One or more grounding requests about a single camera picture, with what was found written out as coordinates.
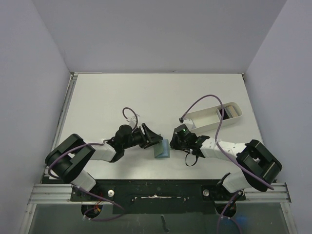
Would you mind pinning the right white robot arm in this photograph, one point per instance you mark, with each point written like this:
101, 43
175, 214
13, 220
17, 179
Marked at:
258, 166

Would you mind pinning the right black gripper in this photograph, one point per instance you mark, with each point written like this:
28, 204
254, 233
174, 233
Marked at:
176, 141

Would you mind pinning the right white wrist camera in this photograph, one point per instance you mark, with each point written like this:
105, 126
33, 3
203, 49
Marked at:
188, 123

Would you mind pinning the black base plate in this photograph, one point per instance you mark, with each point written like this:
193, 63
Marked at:
153, 197

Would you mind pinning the stack of credit cards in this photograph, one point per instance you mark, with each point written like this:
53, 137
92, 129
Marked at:
227, 113

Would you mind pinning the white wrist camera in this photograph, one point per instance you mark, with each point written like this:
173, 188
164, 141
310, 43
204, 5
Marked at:
132, 120
188, 123

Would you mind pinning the white plastic tray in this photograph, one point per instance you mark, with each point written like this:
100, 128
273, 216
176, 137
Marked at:
207, 119

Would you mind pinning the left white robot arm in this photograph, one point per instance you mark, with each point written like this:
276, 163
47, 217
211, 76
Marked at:
67, 161

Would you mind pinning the aluminium frame rail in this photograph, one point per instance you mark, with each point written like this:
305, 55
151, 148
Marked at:
92, 109

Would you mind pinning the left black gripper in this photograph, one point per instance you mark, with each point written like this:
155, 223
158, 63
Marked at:
151, 137

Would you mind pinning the green leather card holder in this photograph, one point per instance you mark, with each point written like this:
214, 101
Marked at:
162, 149

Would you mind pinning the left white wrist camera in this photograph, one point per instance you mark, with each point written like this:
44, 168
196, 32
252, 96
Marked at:
132, 120

